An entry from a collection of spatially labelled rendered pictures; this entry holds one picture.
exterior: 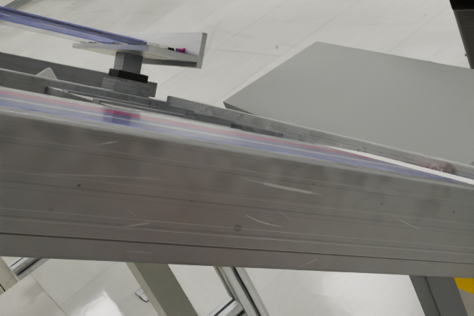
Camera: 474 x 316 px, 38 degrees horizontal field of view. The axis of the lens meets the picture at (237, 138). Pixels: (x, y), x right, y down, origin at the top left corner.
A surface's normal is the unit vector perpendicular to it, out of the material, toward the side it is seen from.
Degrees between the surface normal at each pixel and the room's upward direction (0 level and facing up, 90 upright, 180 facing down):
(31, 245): 90
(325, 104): 0
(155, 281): 90
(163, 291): 90
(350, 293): 0
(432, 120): 0
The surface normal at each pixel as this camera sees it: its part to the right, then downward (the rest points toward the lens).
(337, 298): -0.40, -0.82
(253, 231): 0.54, 0.16
